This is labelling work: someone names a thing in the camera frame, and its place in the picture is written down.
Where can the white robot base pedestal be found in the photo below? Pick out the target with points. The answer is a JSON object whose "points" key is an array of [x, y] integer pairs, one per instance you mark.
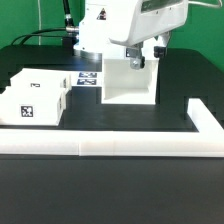
{"points": [[101, 20]]}

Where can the white marker tag sheet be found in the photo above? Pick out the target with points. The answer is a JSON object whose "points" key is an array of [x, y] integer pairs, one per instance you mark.
{"points": [[86, 79]]}

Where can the white drawer cabinet box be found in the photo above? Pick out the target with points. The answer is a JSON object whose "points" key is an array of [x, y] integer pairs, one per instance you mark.
{"points": [[123, 85]]}

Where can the white foam border frame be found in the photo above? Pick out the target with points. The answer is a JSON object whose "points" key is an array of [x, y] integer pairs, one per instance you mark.
{"points": [[206, 141]]}

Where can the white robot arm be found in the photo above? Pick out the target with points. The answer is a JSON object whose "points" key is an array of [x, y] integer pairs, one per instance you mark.
{"points": [[131, 22]]}

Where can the white rear drawer tray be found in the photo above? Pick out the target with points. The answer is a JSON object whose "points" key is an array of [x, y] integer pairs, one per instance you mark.
{"points": [[41, 78]]}

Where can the white front drawer tray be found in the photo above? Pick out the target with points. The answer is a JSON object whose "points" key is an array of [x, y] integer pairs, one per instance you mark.
{"points": [[32, 106]]}

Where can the white drawer tray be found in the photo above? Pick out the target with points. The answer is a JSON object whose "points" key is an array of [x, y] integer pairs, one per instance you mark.
{"points": [[32, 106], [41, 78]]}

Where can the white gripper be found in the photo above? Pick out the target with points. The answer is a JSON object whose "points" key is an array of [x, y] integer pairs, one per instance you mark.
{"points": [[147, 19]]}

